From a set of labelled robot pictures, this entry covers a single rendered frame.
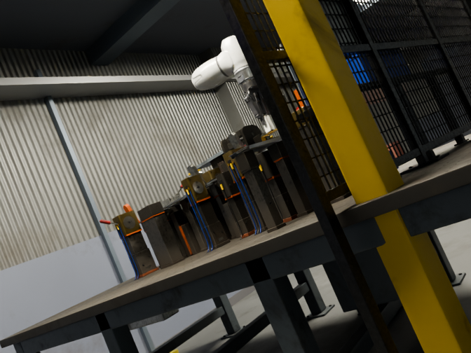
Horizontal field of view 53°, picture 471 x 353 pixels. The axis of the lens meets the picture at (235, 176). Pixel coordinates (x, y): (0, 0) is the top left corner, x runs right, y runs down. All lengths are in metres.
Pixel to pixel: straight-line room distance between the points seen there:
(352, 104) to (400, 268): 0.43
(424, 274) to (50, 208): 3.15
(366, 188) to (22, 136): 3.24
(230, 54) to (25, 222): 2.28
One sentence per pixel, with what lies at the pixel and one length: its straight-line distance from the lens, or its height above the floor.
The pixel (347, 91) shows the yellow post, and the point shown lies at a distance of 1.25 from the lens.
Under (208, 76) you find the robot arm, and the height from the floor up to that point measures 1.40.
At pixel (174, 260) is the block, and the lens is 2.46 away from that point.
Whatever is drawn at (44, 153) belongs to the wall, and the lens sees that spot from 4.11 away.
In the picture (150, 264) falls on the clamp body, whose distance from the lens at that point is 2.69.
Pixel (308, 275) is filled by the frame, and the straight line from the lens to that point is 3.18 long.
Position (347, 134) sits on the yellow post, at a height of 0.87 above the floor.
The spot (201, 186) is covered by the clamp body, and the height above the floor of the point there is 0.99.
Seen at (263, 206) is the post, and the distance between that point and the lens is 1.63.
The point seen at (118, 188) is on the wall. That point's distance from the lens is 4.35.
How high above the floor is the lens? 0.80
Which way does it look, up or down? 4 degrees up
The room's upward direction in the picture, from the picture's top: 24 degrees counter-clockwise
